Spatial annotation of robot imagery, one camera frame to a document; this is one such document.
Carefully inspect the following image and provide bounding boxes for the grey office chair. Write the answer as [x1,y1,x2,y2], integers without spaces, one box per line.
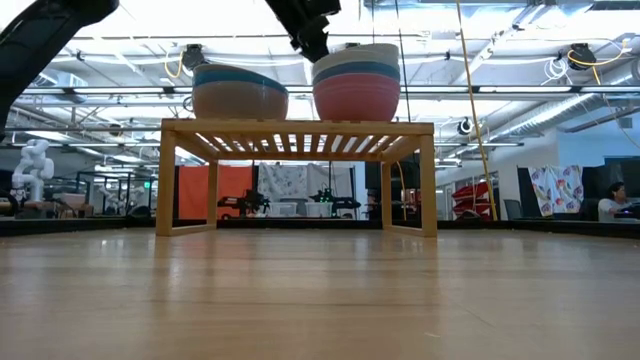
[502,198,525,221]

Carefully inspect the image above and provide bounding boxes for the wooden slatted shelf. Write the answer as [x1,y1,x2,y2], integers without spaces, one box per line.
[155,118,439,239]

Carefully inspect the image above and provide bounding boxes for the light blue bowl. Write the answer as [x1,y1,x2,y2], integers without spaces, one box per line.
[192,68,290,96]

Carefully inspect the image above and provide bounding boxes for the white bowl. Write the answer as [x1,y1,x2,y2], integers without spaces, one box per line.
[312,48,401,71]

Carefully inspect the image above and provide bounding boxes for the yellow hanging cable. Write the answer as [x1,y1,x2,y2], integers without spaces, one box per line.
[453,0,501,222]

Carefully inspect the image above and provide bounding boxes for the orange-red partition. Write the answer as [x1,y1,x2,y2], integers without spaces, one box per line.
[177,164,255,220]

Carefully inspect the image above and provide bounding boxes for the clear plastic box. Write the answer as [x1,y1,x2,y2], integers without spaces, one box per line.
[304,201,335,218]
[269,201,300,218]

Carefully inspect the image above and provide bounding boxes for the silver ventilation duct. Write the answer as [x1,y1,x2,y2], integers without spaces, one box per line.
[494,59,640,144]

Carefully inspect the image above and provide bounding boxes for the floral cloth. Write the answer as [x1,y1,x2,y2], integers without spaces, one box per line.
[528,164,585,217]

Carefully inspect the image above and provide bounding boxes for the red bin storage rack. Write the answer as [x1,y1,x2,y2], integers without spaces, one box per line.
[452,181,494,217]

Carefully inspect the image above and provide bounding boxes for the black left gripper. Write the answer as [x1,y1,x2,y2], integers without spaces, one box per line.
[263,0,342,64]

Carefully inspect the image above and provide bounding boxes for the black hanging cable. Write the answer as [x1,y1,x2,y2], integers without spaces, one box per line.
[394,0,414,124]

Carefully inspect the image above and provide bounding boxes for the person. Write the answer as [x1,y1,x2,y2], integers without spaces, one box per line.
[597,181,635,224]

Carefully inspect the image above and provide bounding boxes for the deep blue bowl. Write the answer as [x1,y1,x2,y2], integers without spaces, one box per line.
[312,60,402,86]

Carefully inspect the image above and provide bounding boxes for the white patterned cloth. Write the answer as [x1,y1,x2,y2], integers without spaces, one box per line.
[257,162,354,202]

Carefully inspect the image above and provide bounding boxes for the pink bowl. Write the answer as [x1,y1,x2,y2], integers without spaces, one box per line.
[312,73,402,123]

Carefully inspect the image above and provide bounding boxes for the black aluminium table frame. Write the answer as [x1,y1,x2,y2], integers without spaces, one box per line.
[0,217,640,240]

